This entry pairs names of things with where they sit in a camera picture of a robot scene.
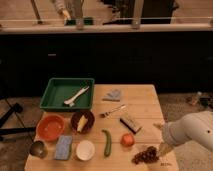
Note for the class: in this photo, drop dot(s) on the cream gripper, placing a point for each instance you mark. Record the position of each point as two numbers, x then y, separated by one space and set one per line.
164 148

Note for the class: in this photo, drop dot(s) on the dark purple grape bunch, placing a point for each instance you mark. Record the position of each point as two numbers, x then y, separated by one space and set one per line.
147 156

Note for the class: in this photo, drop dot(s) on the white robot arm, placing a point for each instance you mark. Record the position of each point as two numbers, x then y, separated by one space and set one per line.
196 127

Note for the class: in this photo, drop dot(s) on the green plastic tray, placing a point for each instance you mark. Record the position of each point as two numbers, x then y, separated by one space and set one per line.
59 90

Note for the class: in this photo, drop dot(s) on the black grey scrub brush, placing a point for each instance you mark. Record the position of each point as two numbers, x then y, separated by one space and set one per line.
131 124

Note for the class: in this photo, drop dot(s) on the red tomato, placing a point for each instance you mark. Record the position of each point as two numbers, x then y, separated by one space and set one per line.
127 140

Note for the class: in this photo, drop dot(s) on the green cucumber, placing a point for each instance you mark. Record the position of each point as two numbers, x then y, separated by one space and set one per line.
107 150

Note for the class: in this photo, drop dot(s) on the blue grey folded cloth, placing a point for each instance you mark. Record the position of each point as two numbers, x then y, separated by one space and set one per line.
114 95

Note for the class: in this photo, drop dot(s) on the yellow banana piece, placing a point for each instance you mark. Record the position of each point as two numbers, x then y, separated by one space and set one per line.
82 122

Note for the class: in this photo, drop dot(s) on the dark brown bowl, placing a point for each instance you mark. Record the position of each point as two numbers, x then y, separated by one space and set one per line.
76 117

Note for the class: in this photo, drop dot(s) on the blue sponge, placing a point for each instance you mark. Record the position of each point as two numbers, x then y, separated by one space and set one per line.
63 148

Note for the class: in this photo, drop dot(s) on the white plastic utensil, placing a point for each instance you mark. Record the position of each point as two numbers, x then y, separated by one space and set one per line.
71 100

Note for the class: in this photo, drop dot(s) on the orange plastic bowl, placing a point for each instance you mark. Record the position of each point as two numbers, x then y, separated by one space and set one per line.
50 127

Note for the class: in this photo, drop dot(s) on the black tripod leg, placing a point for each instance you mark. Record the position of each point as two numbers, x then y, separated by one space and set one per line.
15 108

